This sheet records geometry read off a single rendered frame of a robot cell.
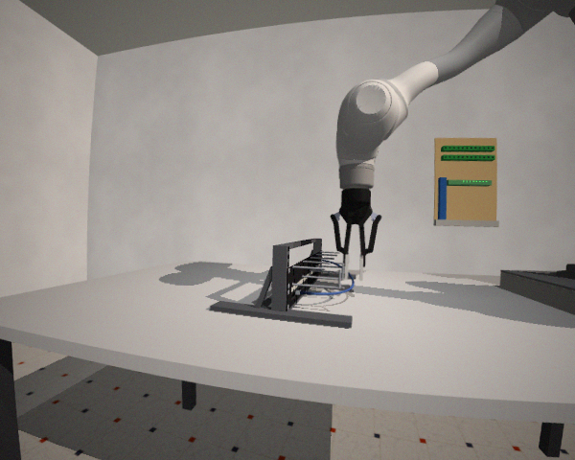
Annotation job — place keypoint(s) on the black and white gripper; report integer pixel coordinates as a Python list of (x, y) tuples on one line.
[(355, 209)]

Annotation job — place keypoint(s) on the dark grey rack with cable rings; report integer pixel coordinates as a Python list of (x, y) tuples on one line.
[(285, 281)]

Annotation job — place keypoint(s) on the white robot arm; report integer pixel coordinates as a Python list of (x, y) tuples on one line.
[(368, 113)]

